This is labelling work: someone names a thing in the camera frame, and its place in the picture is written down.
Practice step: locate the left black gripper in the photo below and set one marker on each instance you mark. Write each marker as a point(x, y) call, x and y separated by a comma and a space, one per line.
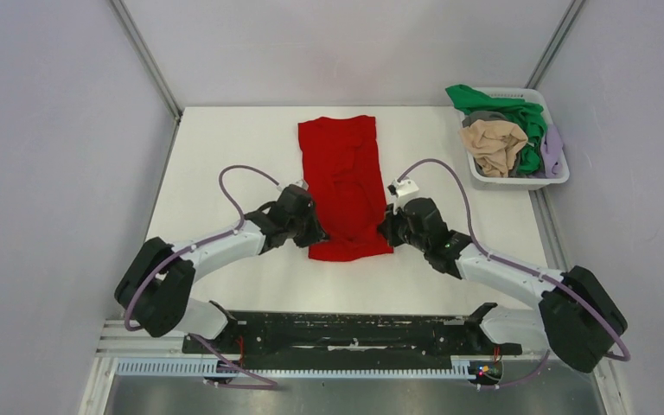
point(316, 233)

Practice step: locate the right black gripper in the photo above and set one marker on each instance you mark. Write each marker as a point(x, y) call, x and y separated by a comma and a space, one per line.
point(388, 226)

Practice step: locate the red t shirt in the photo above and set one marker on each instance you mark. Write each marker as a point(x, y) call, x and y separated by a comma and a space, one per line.
point(341, 165)

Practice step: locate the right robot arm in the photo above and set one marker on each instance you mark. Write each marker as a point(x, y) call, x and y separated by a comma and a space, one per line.
point(567, 312)

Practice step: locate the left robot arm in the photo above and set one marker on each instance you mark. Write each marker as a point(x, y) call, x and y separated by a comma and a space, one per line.
point(155, 290)

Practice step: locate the beige t shirt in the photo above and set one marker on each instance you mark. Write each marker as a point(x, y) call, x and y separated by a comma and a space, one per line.
point(494, 144)

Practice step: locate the white plastic basket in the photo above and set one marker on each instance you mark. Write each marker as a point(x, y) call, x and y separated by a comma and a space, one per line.
point(481, 182)

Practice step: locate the grey t shirt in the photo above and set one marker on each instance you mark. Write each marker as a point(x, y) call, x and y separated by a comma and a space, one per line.
point(483, 116)

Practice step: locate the green t shirt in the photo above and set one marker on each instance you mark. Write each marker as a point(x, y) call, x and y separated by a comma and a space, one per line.
point(526, 115)

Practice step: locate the lilac t shirt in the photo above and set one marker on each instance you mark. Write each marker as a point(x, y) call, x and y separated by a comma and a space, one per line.
point(551, 148)

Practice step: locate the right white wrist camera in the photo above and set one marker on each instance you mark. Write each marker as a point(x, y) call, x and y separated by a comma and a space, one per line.
point(403, 191)

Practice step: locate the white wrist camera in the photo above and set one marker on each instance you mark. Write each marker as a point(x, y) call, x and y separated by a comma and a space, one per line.
point(403, 191)
point(301, 183)

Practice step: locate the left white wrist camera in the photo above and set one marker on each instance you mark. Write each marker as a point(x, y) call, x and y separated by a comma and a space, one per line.
point(301, 183)

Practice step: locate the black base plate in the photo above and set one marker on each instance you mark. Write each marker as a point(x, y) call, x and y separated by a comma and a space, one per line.
point(299, 341)

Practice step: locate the white slotted cable duct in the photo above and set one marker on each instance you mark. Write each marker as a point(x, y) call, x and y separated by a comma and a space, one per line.
point(214, 369)

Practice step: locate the aluminium frame rail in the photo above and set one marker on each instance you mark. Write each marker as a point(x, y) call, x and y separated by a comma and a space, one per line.
point(116, 341)

